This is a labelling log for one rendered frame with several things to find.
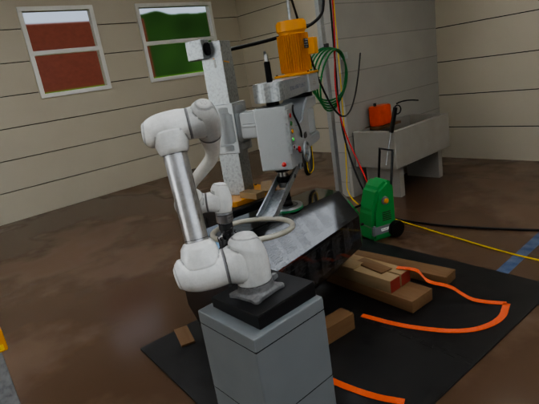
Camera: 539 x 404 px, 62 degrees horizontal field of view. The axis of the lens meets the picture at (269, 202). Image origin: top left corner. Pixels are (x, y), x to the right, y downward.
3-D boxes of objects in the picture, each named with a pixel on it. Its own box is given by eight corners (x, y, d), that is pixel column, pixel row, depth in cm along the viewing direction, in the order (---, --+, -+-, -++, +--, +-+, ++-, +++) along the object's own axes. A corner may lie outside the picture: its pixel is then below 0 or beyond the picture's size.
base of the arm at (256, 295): (291, 281, 200) (289, 270, 199) (257, 305, 185) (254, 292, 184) (262, 275, 213) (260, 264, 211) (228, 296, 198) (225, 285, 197)
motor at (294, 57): (285, 76, 371) (278, 25, 360) (322, 70, 360) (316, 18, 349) (274, 78, 346) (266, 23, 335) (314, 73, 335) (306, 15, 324)
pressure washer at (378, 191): (383, 226, 485) (377, 146, 461) (405, 234, 453) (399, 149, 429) (356, 235, 472) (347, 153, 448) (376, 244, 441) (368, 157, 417)
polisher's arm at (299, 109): (298, 153, 384) (290, 94, 370) (325, 151, 376) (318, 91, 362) (270, 175, 318) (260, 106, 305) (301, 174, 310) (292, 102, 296)
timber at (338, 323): (322, 348, 291) (321, 332, 288) (310, 341, 301) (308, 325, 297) (355, 328, 307) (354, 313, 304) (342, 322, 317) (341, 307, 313)
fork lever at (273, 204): (280, 167, 337) (278, 161, 334) (305, 165, 330) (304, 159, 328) (252, 222, 283) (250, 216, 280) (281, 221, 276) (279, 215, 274)
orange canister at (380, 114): (365, 130, 597) (362, 104, 588) (387, 123, 627) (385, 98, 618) (378, 130, 580) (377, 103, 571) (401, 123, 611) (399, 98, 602)
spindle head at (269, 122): (278, 163, 338) (269, 103, 326) (307, 160, 331) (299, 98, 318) (262, 175, 306) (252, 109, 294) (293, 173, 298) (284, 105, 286)
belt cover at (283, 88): (290, 96, 378) (288, 75, 373) (320, 92, 369) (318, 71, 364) (249, 111, 292) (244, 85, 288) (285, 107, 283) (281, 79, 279)
